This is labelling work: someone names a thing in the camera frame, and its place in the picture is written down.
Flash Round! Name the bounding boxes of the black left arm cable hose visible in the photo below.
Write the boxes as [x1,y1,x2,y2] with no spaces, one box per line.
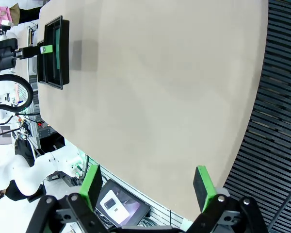
[0,74,34,113]

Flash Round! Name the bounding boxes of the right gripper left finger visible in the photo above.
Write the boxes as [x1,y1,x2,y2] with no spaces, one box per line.
[26,164,105,233]

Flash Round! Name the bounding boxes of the black plastic ESD tray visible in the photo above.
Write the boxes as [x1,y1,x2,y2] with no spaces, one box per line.
[37,15,70,91]

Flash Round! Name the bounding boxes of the thin black camera cable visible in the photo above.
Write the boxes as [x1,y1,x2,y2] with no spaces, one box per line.
[267,172,291,231]

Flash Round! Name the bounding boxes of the black fabric bag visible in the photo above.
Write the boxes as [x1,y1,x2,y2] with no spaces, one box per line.
[14,137,36,168]

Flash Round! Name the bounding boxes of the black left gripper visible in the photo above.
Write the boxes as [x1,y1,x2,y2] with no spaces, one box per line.
[0,37,55,71]

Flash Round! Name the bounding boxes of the small black display screen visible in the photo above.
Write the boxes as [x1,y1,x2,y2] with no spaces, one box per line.
[94,179,152,228]

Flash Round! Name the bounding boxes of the black slotted board rack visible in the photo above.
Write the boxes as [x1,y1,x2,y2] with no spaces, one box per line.
[222,0,291,227]

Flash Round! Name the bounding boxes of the grey metal control box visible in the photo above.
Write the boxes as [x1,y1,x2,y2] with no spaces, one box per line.
[37,120,52,139]

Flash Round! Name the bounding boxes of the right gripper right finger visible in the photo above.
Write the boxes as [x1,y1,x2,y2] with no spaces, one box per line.
[186,165,269,233]

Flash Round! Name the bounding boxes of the green printed circuit board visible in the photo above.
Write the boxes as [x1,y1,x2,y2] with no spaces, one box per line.
[53,28,62,70]

